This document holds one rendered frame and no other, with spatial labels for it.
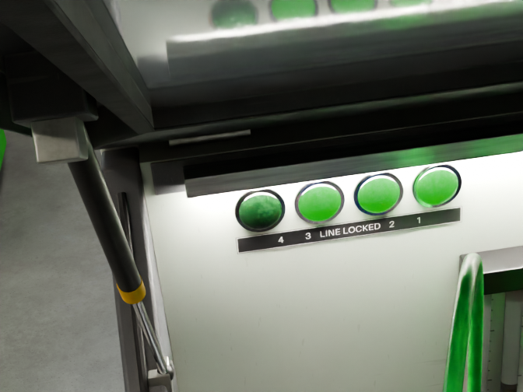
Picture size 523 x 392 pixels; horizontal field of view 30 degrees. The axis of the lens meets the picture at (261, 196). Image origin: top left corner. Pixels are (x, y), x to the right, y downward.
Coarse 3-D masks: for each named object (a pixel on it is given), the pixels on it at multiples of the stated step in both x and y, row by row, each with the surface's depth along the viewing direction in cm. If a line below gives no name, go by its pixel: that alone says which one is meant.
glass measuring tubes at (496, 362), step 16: (464, 256) 103; (480, 256) 103; (496, 256) 102; (512, 256) 102; (496, 272) 100; (512, 272) 100; (496, 288) 101; (512, 288) 102; (496, 304) 106; (512, 304) 104; (496, 320) 107; (512, 320) 105; (496, 336) 108; (512, 336) 106; (496, 352) 110; (512, 352) 107; (496, 368) 111; (512, 368) 108; (464, 384) 112; (496, 384) 112; (512, 384) 110
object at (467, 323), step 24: (480, 264) 84; (480, 288) 91; (456, 312) 74; (480, 312) 95; (456, 336) 72; (480, 336) 97; (456, 360) 71; (480, 360) 100; (456, 384) 70; (480, 384) 102
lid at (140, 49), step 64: (0, 0) 21; (64, 0) 25; (128, 0) 31; (192, 0) 33; (256, 0) 34; (320, 0) 36; (384, 0) 38; (448, 0) 40; (512, 0) 43; (0, 64) 54; (64, 64) 32; (128, 64) 47; (192, 64) 50; (256, 64) 54; (320, 64) 59; (384, 64) 65; (448, 64) 72; (512, 64) 78; (0, 128) 56; (64, 128) 52; (128, 128) 81; (192, 128) 80
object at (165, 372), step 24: (72, 168) 59; (96, 168) 60; (96, 192) 62; (96, 216) 64; (120, 240) 67; (120, 264) 69; (120, 288) 72; (144, 288) 74; (144, 312) 77; (168, 360) 89; (168, 384) 87
